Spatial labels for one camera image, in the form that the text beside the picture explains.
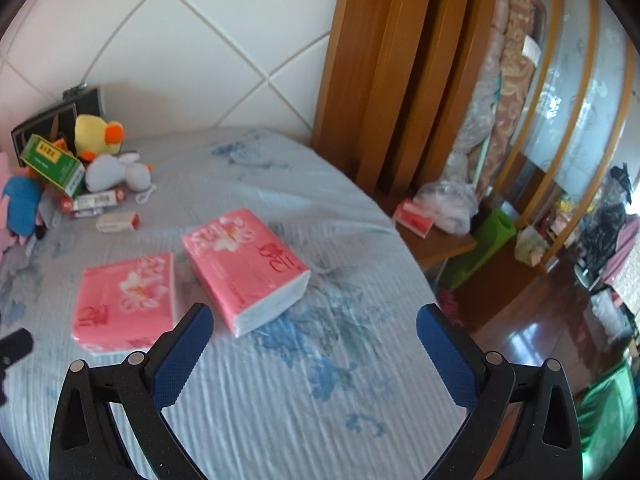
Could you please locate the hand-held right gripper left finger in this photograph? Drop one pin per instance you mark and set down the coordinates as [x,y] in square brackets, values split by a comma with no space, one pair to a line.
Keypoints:
[182,355]

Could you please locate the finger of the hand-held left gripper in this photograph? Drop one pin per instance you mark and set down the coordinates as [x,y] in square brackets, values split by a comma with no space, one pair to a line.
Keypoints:
[17,344]

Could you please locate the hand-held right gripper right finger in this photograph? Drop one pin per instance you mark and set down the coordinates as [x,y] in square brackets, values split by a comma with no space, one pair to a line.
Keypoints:
[445,355]

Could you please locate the pink tissue pack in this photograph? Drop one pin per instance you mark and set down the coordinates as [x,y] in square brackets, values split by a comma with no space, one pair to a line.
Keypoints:
[240,260]
[120,300]

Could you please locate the wooden side table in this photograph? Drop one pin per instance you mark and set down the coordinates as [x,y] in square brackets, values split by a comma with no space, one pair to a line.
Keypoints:
[440,247]

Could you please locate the green bin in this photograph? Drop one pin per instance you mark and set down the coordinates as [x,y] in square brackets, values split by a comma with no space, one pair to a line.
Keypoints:
[487,240]

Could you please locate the pink pig plush blue body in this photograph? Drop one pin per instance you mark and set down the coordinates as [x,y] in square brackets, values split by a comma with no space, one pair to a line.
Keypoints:
[20,205]

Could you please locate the red cardboard box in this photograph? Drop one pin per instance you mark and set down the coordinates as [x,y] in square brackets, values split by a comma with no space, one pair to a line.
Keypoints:
[412,217]

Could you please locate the small red white box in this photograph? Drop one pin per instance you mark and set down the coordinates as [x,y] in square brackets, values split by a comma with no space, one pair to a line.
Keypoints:
[82,214]
[117,221]
[95,201]

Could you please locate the clear plastic bag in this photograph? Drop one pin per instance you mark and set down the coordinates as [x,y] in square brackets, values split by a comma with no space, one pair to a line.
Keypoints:
[450,200]

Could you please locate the shiny green bag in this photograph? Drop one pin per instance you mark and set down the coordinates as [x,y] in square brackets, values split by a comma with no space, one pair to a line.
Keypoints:
[605,410]

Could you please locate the green medicine box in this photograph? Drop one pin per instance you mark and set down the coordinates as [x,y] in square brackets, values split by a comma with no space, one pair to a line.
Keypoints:
[47,160]

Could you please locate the white rabbit plush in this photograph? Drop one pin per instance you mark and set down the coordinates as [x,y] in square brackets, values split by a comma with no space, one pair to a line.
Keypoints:
[107,170]

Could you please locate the pile of clothes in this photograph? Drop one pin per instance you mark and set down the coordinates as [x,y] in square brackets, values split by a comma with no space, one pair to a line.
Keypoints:
[607,240]

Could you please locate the yellow duck plush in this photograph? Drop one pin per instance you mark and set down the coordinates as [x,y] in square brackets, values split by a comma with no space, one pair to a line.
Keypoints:
[95,132]

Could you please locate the black gift box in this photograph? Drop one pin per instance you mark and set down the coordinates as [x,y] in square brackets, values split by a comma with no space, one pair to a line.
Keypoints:
[87,102]

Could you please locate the patterned rolled quilt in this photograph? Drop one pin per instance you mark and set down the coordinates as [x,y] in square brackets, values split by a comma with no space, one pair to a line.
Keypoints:
[515,75]

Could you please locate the glass door cabinet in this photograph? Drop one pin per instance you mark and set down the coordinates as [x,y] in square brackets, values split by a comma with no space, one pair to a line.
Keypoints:
[575,85]

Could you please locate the wooden wall frame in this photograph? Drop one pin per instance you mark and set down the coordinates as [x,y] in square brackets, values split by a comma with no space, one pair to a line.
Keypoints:
[400,60]

